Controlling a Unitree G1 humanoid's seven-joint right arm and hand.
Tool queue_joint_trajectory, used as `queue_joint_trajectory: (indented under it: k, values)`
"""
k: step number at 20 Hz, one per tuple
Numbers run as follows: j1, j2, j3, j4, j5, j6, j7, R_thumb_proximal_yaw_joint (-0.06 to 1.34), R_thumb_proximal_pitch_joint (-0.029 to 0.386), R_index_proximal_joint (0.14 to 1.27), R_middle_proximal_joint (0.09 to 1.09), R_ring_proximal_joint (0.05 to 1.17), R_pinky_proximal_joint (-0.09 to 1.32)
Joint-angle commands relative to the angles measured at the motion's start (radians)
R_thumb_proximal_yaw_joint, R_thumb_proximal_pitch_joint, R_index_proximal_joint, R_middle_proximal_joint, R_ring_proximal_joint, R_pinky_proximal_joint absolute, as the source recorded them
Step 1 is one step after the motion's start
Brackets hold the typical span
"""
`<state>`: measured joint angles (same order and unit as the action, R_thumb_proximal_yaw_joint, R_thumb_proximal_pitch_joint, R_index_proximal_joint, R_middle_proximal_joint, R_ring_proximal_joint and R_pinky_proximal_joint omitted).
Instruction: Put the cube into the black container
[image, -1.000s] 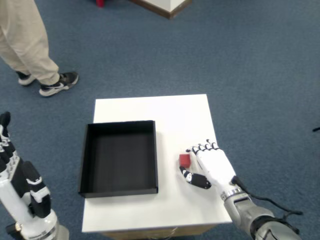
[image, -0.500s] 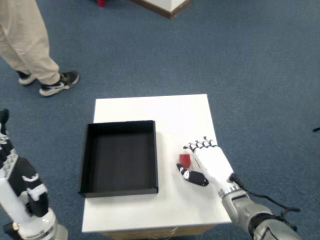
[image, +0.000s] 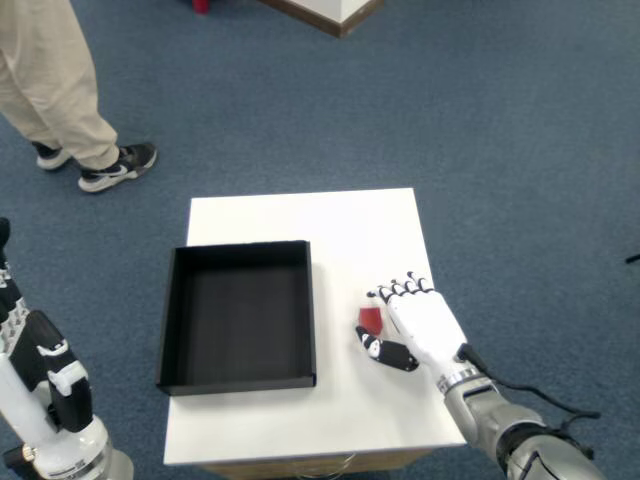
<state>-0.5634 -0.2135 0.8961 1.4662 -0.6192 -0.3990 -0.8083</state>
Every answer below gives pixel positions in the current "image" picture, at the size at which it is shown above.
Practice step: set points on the small red object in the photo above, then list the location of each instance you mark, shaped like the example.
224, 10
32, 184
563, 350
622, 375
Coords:
201, 5

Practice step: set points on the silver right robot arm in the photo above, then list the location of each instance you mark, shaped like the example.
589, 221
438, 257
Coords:
480, 415

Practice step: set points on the black open box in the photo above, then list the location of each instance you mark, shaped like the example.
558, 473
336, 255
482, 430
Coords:
240, 320

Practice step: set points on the white top wooden table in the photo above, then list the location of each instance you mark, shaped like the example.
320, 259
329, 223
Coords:
300, 215

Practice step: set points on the black white sneaker with swoosh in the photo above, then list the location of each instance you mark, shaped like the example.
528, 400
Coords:
115, 172

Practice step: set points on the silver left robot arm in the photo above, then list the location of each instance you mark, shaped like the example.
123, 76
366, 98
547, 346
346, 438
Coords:
117, 467

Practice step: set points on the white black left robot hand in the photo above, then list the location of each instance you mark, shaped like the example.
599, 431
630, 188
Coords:
30, 400

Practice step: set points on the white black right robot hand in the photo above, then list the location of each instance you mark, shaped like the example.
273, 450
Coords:
430, 325

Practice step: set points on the beige trousers of person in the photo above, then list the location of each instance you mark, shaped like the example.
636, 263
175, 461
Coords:
45, 75

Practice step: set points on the red cube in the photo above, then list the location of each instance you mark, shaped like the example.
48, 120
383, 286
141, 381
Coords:
371, 317

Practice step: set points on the white cabinet with wooden base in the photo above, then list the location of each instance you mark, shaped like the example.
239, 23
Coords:
330, 7

